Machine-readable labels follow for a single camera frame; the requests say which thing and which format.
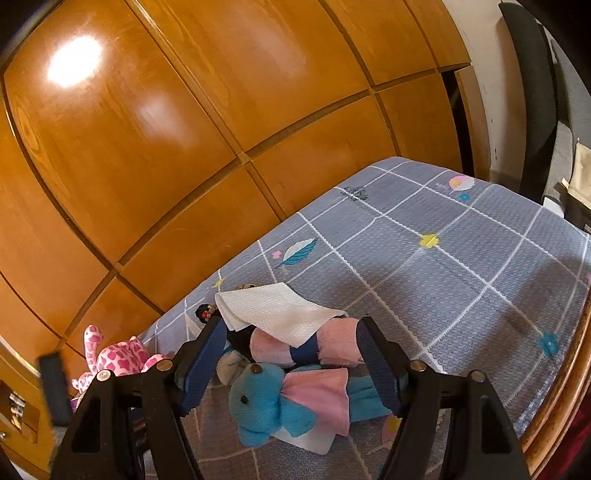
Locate blue teddy bear pink dress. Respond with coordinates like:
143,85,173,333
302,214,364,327
228,362,393,448

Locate small beige plush toy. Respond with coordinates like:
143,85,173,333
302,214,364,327
217,351,252,386

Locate pink spotted plush toy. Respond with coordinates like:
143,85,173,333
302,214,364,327
69,324,171,414

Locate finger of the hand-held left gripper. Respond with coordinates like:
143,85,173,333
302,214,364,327
38,353,72,425

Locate wooden wardrobe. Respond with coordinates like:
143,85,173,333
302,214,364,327
0,0,481,478

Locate white paper sheet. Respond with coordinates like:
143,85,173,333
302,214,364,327
272,427,338,455

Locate black office chair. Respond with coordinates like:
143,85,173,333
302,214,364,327
499,2,578,206

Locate black braided wig with beads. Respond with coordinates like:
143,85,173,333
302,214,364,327
194,302,259,365

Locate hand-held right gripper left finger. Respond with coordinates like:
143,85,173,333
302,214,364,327
48,316,227,480

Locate white paper sheets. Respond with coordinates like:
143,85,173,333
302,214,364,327
215,282,345,347

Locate wooden shelf unit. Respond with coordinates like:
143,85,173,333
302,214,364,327
0,337,51,476

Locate beige bag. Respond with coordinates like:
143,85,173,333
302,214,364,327
556,141,591,208

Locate wooden bed frame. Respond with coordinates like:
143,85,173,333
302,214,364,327
522,258,591,476

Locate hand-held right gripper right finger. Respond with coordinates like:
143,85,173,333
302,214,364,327
355,316,532,480

